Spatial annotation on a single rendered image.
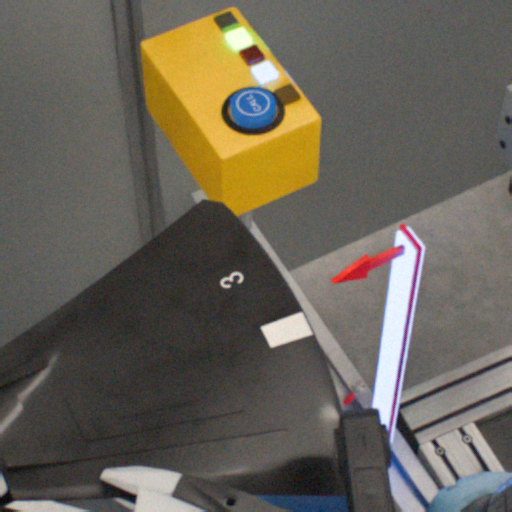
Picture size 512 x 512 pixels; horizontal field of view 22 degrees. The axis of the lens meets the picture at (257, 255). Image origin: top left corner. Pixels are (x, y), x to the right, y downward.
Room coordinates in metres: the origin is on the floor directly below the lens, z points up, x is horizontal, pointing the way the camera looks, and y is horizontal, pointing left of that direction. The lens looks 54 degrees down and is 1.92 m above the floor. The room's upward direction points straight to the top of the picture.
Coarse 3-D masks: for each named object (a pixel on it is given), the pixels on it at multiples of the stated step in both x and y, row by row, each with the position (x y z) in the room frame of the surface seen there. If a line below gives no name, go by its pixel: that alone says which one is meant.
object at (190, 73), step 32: (192, 32) 0.87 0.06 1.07; (224, 32) 0.87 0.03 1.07; (160, 64) 0.83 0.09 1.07; (192, 64) 0.83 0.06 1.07; (224, 64) 0.83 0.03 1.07; (256, 64) 0.83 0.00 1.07; (160, 96) 0.82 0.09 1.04; (192, 96) 0.79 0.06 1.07; (224, 96) 0.79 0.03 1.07; (192, 128) 0.76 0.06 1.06; (224, 128) 0.75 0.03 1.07; (256, 128) 0.75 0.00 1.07; (288, 128) 0.75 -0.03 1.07; (320, 128) 0.77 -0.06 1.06; (192, 160) 0.77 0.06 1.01; (224, 160) 0.72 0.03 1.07; (256, 160) 0.73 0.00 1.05; (288, 160) 0.75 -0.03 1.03; (224, 192) 0.72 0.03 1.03; (256, 192) 0.73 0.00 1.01; (288, 192) 0.75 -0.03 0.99
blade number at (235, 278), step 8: (240, 264) 0.53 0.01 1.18; (224, 272) 0.52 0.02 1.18; (232, 272) 0.52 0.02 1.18; (240, 272) 0.52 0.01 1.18; (208, 280) 0.52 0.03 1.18; (216, 280) 0.52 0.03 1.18; (224, 280) 0.52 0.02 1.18; (232, 280) 0.52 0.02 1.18; (240, 280) 0.52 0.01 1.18; (248, 280) 0.52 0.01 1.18; (216, 288) 0.51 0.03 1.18; (224, 288) 0.51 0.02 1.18; (232, 288) 0.51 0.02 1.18; (240, 288) 0.51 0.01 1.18; (224, 296) 0.50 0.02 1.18
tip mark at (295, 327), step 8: (280, 320) 0.49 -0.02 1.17; (288, 320) 0.49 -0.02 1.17; (296, 320) 0.49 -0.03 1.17; (304, 320) 0.49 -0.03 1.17; (264, 328) 0.48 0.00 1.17; (272, 328) 0.48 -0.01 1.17; (280, 328) 0.48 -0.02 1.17; (288, 328) 0.48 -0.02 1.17; (296, 328) 0.49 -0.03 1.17; (304, 328) 0.49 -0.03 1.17; (272, 336) 0.48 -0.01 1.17; (280, 336) 0.48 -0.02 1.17; (288, 336) 0.48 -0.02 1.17; (296, 336) 0.48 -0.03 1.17; (272, 344) 0.47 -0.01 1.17; (280, 344) 0.47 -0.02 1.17
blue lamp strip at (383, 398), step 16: (400, 240) 0.55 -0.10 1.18; (400, 256) 0.55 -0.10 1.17; (400, 272) 0.54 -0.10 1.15; (400, 288) 0.54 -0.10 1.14; (400, 304) 0.54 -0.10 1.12; (400, 320) 0.54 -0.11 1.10; (384, 336) 0.55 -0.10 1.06; (400, 336) 0.54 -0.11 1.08; (384, 352) 0.55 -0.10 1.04; (384, 368) 0.55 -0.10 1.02; (384, 384) 0.54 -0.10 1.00; (384, 400) 0.54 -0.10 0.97; (384, 416) 0.54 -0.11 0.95
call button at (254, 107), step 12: (240, 96) 0.78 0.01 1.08; (252, 96) 0.78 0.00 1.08; (264, 96) 0.78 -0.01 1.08; (240, 108) 0.77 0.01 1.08; (252, 108) 0.77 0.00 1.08; (264, 108) 0.77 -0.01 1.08; (276, 108) 0.77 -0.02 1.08; (240, 120) 0.76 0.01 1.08; (252, 120) 0.75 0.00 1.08; (264, 120) 0.76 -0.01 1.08
